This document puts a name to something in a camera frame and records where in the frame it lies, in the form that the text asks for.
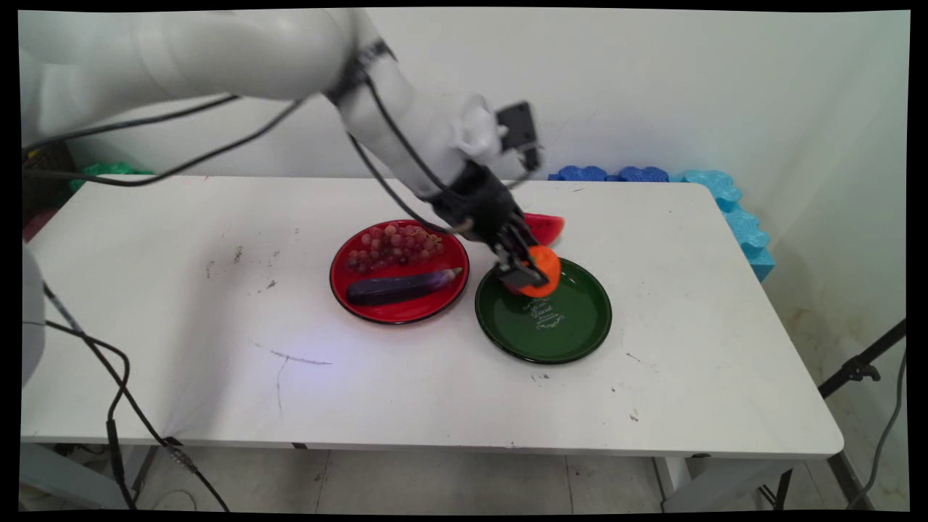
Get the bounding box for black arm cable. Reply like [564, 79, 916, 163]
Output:
[22, 98, 307, 188]
[22, 94, 241, 154]

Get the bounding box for red watermelon slice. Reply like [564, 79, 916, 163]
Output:
[523, 212, 566, 247]

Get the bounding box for grey table leg frame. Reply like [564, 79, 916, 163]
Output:
[652, 455, 871, 513]
[20, 442, 159, 510]

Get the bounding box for bunch of red grapes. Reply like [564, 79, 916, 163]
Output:
[346, 223, 445, 273]

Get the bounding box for black tripod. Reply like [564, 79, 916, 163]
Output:
[818, 319, 907, 399]

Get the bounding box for purple toy eggplant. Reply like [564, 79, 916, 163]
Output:
[346, 268, 463, 306]

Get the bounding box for black crate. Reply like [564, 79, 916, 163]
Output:
[22, 141, 79, 218]

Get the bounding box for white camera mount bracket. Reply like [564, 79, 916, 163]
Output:
[451, 94, 508, 162]

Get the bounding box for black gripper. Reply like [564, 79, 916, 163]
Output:
[429, 161, 550, 291]

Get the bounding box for dark green round plate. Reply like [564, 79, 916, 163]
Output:
[475, 257, 613, 365]

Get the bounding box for black cable with connector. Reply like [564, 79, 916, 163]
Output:
[42, 281, 231, 513]

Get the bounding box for orange toy fruit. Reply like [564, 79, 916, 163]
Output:
[518, 245, 563, 299]

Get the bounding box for grey rounded equipment housing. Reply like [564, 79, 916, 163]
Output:
[20, 243, 46, 386]

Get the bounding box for red round plate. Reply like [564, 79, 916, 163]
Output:
[329, 220, 471, 325]

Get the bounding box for green foam mat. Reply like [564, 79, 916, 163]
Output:
[69, 161, 154, 193]

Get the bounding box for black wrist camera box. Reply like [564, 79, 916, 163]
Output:
[496, 101, 544, 173]

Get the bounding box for grey hanging cable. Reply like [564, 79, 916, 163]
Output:
[845, 348, 908, 510]

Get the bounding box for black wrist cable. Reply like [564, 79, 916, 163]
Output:
[347, 72, 476, 236]

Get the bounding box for light blue foam mat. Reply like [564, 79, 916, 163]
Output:
[680, 170, 776, 282]

